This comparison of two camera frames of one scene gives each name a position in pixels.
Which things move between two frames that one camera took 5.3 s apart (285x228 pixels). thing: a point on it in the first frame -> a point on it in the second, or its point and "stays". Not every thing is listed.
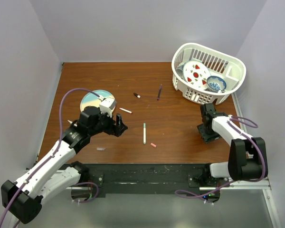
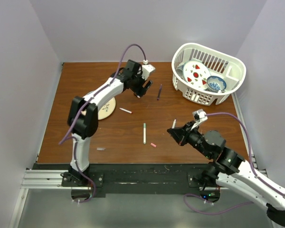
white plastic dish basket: (203, 75) stays
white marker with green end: (144, 133) stays
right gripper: (207, 137) -> (180, 134)
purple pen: (158, 96) stays
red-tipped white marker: (126, 110) stays
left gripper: (116, 129) -> (141, 90)
